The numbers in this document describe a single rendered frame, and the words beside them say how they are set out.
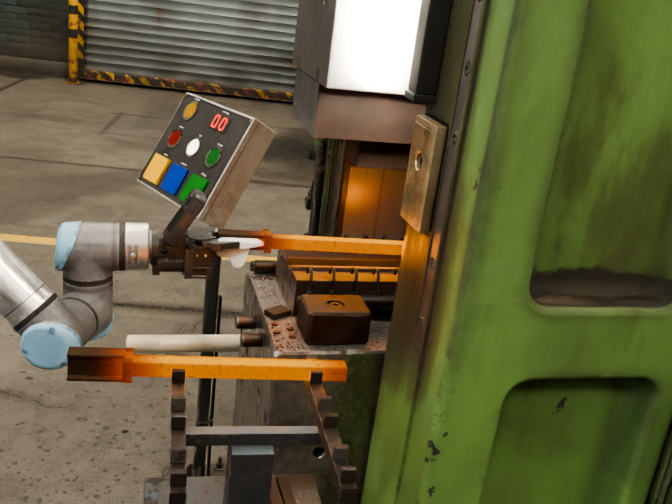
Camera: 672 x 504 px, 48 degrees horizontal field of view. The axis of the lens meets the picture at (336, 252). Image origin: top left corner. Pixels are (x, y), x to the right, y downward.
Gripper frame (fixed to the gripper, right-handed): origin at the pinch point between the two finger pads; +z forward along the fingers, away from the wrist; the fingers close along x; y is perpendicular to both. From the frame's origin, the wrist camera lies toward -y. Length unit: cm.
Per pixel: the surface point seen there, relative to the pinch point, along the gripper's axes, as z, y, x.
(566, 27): 30, -47, 47
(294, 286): 7.0, 7.5, 6.4
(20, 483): -55, 104, -64
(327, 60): 7.8, -36.2, 11.2
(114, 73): -45, 97, -813
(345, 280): 16.9, 5.8, 7.3
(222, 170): -2.5, -2.2, -40.2
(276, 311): 3.6, 12.1, 8.0
